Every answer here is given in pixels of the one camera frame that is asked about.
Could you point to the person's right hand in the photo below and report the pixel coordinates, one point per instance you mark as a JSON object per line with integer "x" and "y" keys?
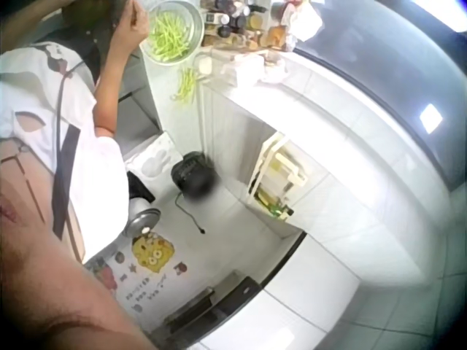
{"x": 132, "y": 26}

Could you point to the person's right fingers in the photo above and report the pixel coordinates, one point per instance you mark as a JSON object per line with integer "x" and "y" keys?
{"x": 138, "y": 16}

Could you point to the cut green beans in bowl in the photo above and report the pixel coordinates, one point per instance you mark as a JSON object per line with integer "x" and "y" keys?
{"x": 169, "y": 34}

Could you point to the metal bowl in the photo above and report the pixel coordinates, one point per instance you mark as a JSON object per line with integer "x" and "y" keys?
{"x": 195, "y": 22}

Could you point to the small white cup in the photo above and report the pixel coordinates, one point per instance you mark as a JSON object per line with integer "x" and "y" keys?
{"x": 205, "y": 65}

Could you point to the loose green beans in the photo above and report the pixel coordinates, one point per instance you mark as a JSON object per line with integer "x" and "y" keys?
{"x": 186, "y": 84}

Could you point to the shelf of spice jars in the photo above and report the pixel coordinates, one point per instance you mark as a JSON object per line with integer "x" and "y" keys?
{"x": 237, "y": 23}

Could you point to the white box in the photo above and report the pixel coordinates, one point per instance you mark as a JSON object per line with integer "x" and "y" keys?
{"x": 249, "y": 68}

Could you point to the white rabbit print mat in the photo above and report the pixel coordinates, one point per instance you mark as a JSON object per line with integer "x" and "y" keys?
{"x": 153, "y": 160}

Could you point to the white plastic bag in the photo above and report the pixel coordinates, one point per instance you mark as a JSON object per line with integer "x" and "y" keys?
{"x": 305, "y": 17}

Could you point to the black round appliance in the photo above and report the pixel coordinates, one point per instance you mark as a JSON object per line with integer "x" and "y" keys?
{"x": 193, "y": 178}

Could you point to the person's legs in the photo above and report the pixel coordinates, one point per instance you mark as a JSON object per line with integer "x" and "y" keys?
{"x": 140, "y": 204}

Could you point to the white rack with bottles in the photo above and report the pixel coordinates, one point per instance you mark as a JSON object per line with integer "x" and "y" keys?
{"x": 275, "y": 176}

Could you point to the cartoon print floor mat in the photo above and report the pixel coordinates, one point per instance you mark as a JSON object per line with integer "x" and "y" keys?
{"x": 142, "y": 270}

